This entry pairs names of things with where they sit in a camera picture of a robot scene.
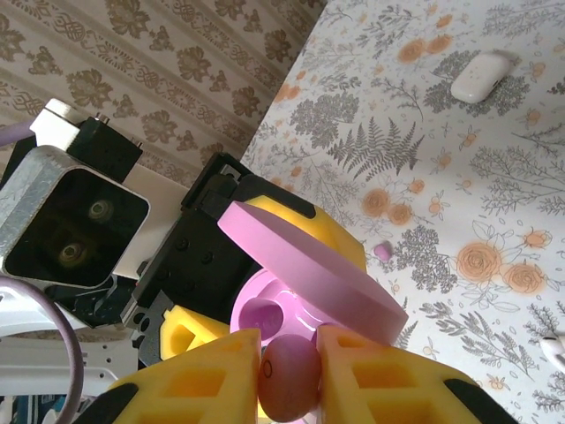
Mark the pink earbud charging case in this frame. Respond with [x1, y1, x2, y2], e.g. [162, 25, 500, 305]
[216, 199, 410, 354]

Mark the white earbud charging case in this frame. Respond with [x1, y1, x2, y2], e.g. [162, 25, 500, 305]
[449, 49, 516, 103]

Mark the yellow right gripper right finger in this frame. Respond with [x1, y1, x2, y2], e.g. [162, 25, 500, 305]
[317, 324, 518, 424]

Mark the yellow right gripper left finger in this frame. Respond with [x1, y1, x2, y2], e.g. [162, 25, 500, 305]
[81, 329, 262, 424]

